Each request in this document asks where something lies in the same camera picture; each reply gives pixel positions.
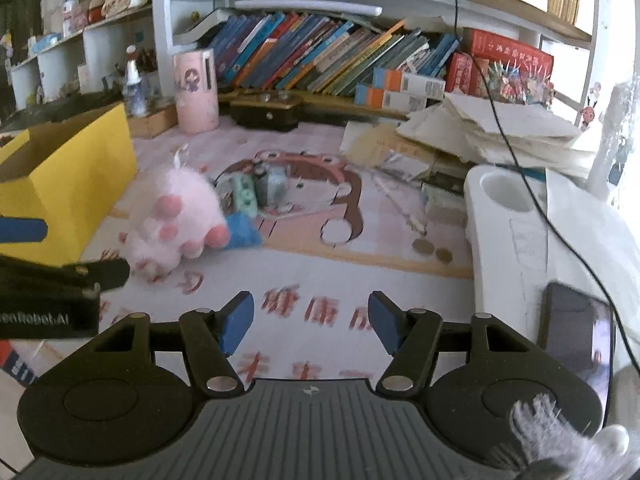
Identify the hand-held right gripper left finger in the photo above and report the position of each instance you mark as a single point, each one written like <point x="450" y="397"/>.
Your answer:
<point x="237" y="320"/>

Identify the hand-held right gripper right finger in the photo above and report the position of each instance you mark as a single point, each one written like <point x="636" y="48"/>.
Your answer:
<point x="382" y="322"/>

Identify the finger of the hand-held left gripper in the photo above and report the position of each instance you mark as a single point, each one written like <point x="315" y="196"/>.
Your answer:
<point x="100" y="272"/>
<point x="22" y="229"/>

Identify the yellow cardboard box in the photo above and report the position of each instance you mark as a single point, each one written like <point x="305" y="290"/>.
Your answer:
<point x="75" y="175"/>

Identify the pink plush toy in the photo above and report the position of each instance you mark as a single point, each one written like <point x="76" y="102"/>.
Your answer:
<point x="175" y="205"/>

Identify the green correction tape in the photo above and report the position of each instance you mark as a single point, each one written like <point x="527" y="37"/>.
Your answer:
<point x="246" y="197"/>

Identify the brown coin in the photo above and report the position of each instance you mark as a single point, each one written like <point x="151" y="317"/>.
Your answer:
<point x="443" y="255"/>
<point x="422" y="247"/>

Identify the pink printed desk mat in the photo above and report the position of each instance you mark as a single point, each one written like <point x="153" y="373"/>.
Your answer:
<point x="300" y="260"/>

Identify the blue fuzzy cloth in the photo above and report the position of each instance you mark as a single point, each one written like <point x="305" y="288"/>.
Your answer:
<point x="245" y="232"/>

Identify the white pen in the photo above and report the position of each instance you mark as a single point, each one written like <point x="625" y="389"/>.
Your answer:
<point x="400" y="205"/>

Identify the black flat board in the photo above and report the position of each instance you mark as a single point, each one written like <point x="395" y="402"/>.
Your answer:
<point x="60" y="107"/>

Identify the wooden chessboard box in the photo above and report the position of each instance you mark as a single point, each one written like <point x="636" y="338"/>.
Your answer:
<point x="155" y="127"/>

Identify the clear spray bottle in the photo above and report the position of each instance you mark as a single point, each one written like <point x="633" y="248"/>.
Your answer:
<point x="134" y="95"/>

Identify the white cubby shelf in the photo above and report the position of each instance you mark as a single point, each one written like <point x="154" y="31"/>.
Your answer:
<point x="60" y="55"/>

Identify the black smartphone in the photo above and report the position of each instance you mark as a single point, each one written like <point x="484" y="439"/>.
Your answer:
<point x="570" y="325"/>

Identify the pink humidifier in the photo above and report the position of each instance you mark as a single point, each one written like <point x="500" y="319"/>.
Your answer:
<point x="197" y="105"/>

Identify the black wooden box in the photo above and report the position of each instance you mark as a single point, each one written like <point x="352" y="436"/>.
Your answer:
<point x="265" y="117"/>

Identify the grey fuzzy fabric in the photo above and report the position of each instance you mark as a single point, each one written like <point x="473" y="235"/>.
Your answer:
<point x="560" y="440"/>

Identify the orange white carton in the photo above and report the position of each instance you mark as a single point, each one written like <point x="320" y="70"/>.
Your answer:
<point x="385" y="99"/>
<point x="410" y="82"/>

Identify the stack of papers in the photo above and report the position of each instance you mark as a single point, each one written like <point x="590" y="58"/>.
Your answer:
<point x="500" y="130"/>

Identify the white plastic bag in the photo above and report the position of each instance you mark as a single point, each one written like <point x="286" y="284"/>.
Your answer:
<point x="590" y="230"/>

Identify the row of books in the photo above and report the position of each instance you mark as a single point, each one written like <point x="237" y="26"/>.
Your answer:
<point x="325" y="55"/>

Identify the large red printed box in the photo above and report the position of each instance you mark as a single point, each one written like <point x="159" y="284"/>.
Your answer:
<point x="510" y="55"/>

